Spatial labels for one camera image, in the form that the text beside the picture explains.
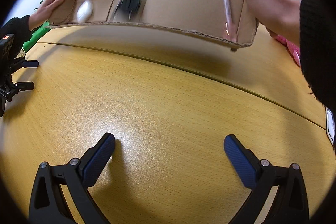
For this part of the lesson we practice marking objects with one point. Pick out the person's left hand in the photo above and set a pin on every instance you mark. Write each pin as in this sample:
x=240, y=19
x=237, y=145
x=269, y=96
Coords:
x=43, y=13

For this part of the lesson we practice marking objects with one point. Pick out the person's right hand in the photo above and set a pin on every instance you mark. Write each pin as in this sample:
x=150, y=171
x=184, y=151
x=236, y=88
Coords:
x=280, y=17

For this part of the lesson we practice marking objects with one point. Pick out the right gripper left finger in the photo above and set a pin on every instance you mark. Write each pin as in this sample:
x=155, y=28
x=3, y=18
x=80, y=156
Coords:
x=47, y=202

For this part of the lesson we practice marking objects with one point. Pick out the white earbuds case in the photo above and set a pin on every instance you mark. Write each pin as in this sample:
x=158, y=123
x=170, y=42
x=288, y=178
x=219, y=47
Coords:
x=84, y=12

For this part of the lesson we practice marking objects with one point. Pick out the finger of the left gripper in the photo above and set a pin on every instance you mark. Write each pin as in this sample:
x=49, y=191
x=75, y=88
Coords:
x=24, y=86
x=30, y=64

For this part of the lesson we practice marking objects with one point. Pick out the white device at edge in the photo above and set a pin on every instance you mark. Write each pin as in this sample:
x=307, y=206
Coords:
x=330, y=126

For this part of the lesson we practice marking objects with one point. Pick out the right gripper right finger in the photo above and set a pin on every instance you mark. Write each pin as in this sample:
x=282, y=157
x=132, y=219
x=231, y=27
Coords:
x=290, y=204

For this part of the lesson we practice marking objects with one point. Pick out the pink pen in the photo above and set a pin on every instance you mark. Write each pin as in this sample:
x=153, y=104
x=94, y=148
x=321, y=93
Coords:
x=229, y=28

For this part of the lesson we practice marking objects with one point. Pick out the person's left black sleeve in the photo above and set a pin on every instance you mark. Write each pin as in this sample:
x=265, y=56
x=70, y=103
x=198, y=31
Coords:
x=20, y=28

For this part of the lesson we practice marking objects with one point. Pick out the green table cloth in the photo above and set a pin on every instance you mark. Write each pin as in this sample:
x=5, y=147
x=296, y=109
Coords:
x=37, y=34

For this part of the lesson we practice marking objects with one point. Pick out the person's right black sleeve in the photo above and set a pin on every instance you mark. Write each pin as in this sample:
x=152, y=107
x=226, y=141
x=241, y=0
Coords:
x=317, y=45

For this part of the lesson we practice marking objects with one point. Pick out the person's black sleeve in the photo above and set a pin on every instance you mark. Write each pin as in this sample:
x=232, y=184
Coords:
x=317, y=45
x=20, y=28

